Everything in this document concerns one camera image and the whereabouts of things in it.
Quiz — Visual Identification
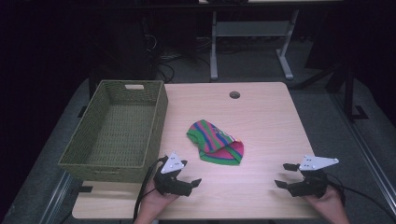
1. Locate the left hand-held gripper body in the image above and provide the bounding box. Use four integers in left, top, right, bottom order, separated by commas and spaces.
153, 151, 192, 198

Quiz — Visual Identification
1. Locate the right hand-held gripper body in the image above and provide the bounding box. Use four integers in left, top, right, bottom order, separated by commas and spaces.
288, 155, 340, 199

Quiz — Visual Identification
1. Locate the striped multicoloured cloth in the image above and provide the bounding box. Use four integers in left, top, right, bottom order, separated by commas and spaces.
186, 119, 245, 166

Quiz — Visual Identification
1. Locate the green woven basket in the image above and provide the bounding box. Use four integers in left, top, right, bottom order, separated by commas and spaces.
58, 79, 169, 184

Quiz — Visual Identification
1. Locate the person's left hand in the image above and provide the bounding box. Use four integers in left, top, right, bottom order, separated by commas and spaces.
134, 179, 180, 224

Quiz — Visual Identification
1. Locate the person's right hand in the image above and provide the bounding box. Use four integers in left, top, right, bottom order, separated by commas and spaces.
305, 186, 350, 224

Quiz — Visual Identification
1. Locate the black metal stand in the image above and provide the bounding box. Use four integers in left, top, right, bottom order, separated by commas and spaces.
340, 62, 370, 123

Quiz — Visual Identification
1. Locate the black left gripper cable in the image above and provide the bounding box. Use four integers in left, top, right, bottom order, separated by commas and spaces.
133, 156, 169, 223

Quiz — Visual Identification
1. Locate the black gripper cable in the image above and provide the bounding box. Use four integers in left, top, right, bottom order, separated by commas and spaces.
325, 173, 396, 220
133, 156, 169, 223

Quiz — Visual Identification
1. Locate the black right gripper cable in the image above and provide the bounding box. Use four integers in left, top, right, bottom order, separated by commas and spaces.
325, 173, 396, 220

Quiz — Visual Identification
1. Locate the metal floor rail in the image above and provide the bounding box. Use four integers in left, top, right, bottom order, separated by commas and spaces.
38, 171, 74, 224
331, 92, 396, 216

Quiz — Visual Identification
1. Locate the tangle of floor cables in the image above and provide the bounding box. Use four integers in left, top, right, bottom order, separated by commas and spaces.
144, 34, 213, 83

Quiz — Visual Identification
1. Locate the grey metal desk frame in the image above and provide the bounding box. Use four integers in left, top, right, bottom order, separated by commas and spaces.
209, 8, 301, 81

